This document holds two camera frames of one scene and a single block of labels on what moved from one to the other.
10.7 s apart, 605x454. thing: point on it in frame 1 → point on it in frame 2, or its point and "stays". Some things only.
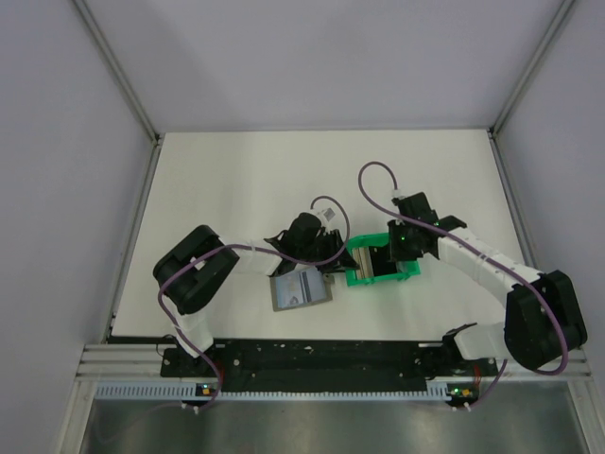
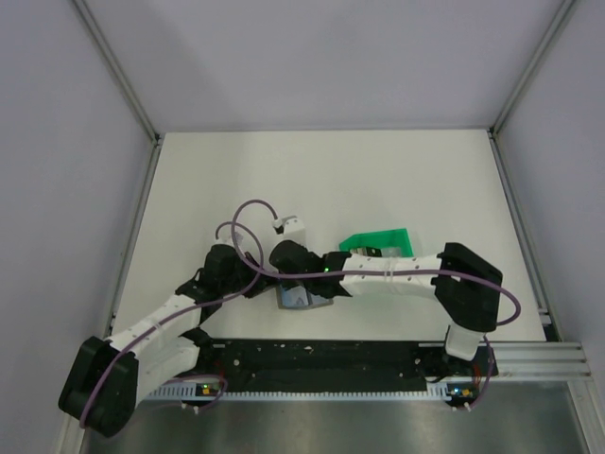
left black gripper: [332, 238] → [264, 282]
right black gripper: [395, 253] → [289, 280]
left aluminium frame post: [118, 71] stays
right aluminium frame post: [530, 67] stays
